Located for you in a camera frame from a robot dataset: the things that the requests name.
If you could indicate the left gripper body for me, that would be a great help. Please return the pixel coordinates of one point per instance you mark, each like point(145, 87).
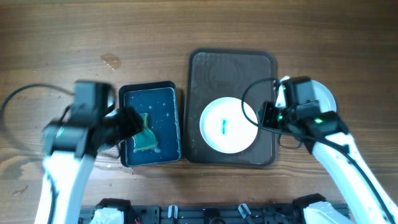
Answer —
point(119, 127)

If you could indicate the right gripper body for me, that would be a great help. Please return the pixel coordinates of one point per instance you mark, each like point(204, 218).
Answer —
point(267, 115)

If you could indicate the green yellow sponge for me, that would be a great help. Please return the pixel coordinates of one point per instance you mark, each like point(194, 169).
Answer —
point(146, 139)

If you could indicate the white plate top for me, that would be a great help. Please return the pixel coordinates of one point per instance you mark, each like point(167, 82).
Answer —
point(228, 125)

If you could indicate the white plate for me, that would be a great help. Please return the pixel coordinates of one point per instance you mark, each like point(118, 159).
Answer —
point(324, 96)
point(228, 125)

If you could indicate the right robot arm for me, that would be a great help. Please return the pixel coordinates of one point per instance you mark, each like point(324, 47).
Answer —
point(328, 139)

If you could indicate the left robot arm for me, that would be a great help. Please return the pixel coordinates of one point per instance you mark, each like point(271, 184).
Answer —
point(70, 149)

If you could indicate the black water basin tray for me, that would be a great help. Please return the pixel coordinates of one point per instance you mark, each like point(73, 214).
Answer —
point(159, 101)

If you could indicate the brown plastic serving tray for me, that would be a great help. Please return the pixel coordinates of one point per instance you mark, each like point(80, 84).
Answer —
point(217, 73)

